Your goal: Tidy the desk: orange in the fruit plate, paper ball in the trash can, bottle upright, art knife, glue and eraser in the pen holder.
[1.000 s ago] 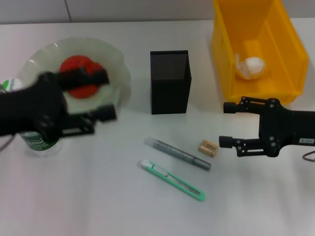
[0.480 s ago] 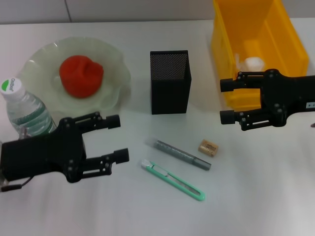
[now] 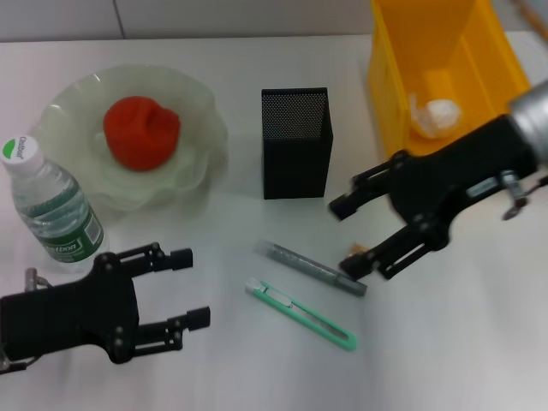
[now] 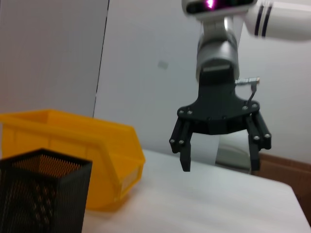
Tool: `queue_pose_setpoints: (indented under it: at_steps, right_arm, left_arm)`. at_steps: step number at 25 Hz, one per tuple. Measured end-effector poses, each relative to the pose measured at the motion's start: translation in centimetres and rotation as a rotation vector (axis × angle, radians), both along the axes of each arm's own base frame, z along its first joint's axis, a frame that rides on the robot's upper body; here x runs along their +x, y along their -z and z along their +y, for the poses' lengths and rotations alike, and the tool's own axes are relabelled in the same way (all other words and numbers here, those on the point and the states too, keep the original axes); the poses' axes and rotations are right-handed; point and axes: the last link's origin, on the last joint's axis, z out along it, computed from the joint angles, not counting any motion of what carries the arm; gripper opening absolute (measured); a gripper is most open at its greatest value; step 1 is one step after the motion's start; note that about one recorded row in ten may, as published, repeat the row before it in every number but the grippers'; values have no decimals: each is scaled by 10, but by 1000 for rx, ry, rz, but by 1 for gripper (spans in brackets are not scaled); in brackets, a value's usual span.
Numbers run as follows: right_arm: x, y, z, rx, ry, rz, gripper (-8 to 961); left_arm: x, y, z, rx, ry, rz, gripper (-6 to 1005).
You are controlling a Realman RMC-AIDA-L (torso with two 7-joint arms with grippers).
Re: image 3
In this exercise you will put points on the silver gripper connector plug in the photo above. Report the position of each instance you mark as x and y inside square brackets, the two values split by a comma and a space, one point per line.
[511, 184]
[35, 279]

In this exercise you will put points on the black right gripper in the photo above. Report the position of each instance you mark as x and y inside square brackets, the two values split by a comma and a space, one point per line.
[454, 171]

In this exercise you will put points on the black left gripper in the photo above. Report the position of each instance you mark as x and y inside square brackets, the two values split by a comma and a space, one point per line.
[77, 317]

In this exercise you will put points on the clear green-label water bottle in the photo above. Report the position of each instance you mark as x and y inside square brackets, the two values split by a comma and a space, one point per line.
[51, 205]

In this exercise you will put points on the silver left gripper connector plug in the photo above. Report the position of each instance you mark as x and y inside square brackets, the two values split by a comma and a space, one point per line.
[35, 279]

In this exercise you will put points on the orange fruit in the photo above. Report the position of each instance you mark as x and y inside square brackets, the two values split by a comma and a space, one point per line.
[141, 132]

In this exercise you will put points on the translucent green fruit plate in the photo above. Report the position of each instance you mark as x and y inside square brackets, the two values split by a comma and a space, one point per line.
[192, 128]

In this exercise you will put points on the black mesh pen holder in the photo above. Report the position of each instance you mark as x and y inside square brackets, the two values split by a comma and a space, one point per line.
[295, 162]

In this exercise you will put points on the yellow plastic storage bin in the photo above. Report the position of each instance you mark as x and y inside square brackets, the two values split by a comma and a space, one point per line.
[428, 51]

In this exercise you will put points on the white paper ball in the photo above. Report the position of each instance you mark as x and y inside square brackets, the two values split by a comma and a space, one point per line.
[436, 117]

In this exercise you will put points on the small wooden pencil sharpener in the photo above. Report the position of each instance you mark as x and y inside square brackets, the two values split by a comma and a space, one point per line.
[359, 249]

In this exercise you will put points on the green utility knife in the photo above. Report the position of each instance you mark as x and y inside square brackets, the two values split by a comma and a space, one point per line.
[299, 310]

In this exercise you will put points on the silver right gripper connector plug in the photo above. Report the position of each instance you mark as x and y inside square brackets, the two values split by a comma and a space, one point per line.
[511, 184]

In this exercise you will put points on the grey pen with clear cap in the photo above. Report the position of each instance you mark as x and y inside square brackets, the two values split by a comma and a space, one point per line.
[308, 267]

